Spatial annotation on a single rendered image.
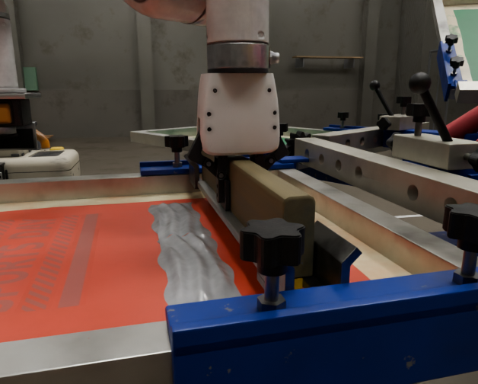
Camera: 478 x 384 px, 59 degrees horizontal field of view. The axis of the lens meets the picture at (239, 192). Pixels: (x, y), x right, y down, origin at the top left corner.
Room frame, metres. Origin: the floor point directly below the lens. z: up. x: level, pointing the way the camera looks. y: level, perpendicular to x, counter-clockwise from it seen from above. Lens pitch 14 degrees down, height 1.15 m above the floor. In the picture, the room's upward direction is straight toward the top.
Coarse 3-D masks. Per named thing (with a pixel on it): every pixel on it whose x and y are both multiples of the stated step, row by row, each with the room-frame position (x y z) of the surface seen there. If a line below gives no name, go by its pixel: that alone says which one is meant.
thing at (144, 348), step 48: (0, 192) 0.70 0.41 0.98; (48, 192) 0.72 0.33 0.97; (96, 192) 0.74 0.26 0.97; (144, 192) 0.76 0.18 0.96; (336, 192) 0.64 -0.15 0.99; (384, 240) 0.47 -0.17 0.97; (432, 240) 0.43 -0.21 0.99; (48, 336) 0.25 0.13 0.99; (96, 336) 0.25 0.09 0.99; (144, 336) 0.25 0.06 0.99
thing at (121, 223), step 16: (48, 208) 0.67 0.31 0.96; (64, 208) 0.67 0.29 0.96; (80, 208) 0.67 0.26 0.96; (96, 208) 0.67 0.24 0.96; (112, 208) 0.67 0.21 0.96; (128, 208) 0.67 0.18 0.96; (144, 208) 0.67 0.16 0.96; (208, 208) 0.67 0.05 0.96; (112, 224) 0.59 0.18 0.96; (128, 224) 0.59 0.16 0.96; (144, 224) 0.59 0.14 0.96; (208, 224) 0.59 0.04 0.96; (224, 224) 0.59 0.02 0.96; (112, 240) 0.52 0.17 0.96; (128, 240) 0.52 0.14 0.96; (144, 240) 0.52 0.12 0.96
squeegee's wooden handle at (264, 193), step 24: (240, 168) 0.48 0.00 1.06; (264, 168) 0.47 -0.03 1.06; (240, 192) 0.47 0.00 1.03; (264, 192) 0.39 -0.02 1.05; (288, 192) 0.36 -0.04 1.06; (240, 216) 0.47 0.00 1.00; (264, 216) 0.39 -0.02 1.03; (288, 216) 0.34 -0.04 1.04; (312, 216) 0.34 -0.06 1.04; (312, 240) 0.34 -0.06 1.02; (312, 264) 0.34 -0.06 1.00
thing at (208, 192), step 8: (200, 184) 0.67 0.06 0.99; (208, 184) 0.67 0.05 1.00; (208, 192) 0.62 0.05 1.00; (208, 200) 0.60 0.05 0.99; (216, 200) 0.57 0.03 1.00; (216, 208) 0.54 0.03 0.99; (224, 216) 0.50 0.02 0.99; (232, 216) 0.49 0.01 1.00; (232, 224) 0.46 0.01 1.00; (240, 224) 0.46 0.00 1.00; (232, 232) 0.46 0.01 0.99; (256, 264) 0.37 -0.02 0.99
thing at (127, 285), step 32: (96, 256) 0.47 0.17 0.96; (128, 256) 0.47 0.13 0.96; (224, 256) 0.47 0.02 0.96; (96, 288) 0.38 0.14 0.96; (128, 288) 0.38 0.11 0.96; (160, 288) 0.38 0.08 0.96; (256, 288) 0.38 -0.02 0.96; (0, 320) 0.32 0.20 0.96; (32, 320) 0.32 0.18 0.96; (64, 320) 0.32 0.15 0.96; (96, 320) 0.32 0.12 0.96; (128, 320) 0.32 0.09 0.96; (160, 320) 0.32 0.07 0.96
